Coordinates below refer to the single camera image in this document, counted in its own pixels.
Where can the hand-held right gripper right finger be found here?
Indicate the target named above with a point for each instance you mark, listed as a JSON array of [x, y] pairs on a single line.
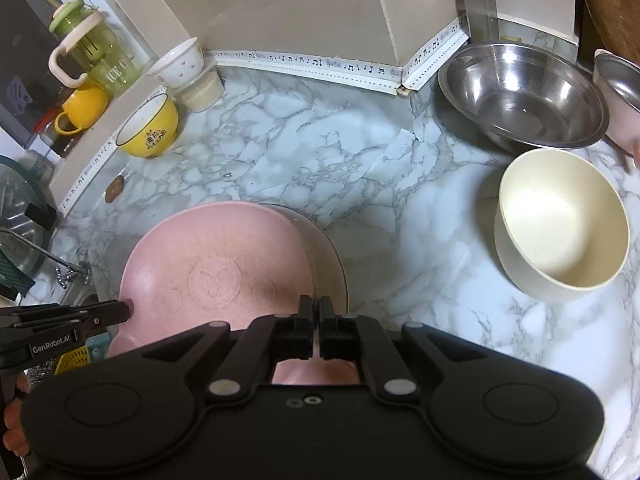
[[328, 327]]

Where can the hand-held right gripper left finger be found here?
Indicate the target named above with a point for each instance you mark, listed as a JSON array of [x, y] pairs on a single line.
[[306, 327]]

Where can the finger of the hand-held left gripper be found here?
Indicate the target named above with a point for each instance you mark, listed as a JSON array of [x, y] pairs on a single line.
[[100, 313]]

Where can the white rimmed plate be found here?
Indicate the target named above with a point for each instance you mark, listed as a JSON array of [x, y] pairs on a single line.
[[327, 260]]

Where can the pink divided plate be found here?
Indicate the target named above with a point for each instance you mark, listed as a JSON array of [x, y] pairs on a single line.
[[215, 260]]

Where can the cream bowl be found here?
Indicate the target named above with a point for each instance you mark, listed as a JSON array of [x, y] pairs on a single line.
[[560, 230]]

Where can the stainless steel bowl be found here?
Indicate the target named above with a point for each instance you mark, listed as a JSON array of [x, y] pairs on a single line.
[[525, 95]]

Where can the pink steel-lined bowl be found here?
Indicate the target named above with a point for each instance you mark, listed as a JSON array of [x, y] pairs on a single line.
[[622, 95]]

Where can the person's left hand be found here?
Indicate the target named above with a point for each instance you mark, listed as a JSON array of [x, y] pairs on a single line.
[[12, 430]]

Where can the yellow perforated basket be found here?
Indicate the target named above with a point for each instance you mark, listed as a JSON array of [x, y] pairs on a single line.
[[72, 360]]

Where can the small brown scrap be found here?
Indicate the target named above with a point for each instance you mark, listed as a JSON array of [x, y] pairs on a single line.
[[115, 188]]

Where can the glass lid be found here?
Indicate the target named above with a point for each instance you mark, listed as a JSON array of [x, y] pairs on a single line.
[[20, 195]]

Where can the yellow bowl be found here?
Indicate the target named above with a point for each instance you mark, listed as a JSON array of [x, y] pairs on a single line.
[[150, 127]]

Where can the yellow mug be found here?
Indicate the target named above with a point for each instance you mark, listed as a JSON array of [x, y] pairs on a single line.
[[85, 107]]

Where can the small beige cup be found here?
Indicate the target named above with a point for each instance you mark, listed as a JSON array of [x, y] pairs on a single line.
[[202, 92]]

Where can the green water bottle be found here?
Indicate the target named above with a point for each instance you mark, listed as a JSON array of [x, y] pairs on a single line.
[[97, 52]]

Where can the music note edge tape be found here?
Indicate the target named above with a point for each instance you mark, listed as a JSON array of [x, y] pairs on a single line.
[[300, 62]]

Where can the round wooden cutting board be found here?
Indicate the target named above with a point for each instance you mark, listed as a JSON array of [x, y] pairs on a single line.
[[612, 5]]

